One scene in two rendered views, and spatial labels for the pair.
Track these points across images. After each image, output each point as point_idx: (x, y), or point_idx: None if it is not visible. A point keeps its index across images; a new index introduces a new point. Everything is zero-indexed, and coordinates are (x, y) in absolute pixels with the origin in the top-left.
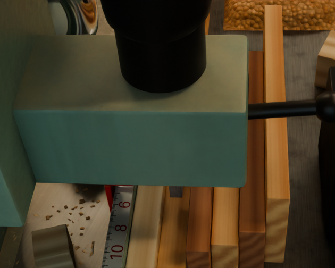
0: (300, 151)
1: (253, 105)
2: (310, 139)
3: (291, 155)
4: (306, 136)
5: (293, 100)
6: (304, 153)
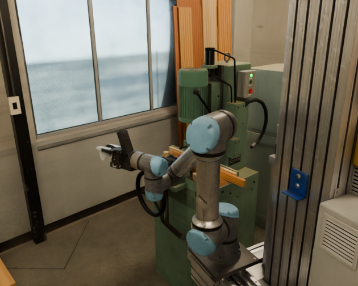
0: (190, 172)
1: (186, 146)
2: (191, 173)
3: (191, 172)
4: (191, 173)
5: (183, 146)
6: (190, 172)
